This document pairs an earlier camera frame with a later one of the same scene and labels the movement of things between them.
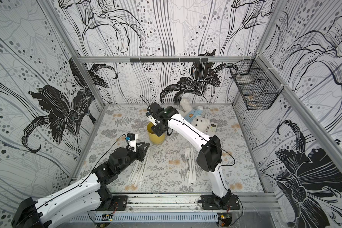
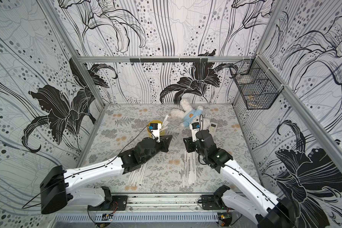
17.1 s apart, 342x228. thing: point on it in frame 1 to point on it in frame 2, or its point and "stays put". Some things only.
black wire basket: (257, 86) stays put
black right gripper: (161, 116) to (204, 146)
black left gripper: (140, 152) to (164, 140)
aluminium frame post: (51, 13) stays put
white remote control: (212, 128) stays put
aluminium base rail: (192, 202) stays put
